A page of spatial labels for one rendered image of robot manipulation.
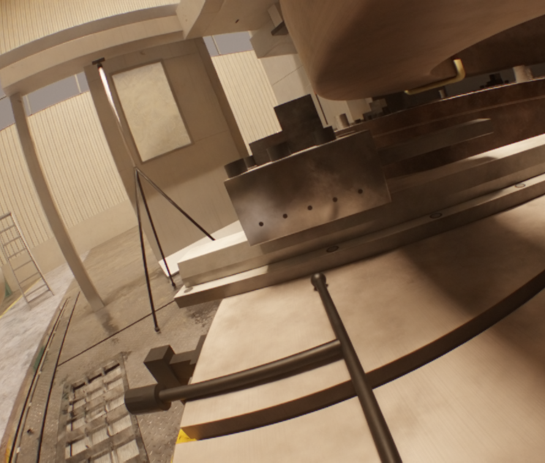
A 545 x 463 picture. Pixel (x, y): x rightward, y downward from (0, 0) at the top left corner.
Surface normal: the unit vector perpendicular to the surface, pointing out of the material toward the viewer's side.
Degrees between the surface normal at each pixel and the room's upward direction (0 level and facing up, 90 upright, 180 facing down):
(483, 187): 90
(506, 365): 0
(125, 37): 90
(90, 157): 90
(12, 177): 90
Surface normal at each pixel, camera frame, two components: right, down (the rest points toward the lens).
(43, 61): 0.52, 0.04
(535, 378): -0.36, -0.90
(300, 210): -0.14, 0.32
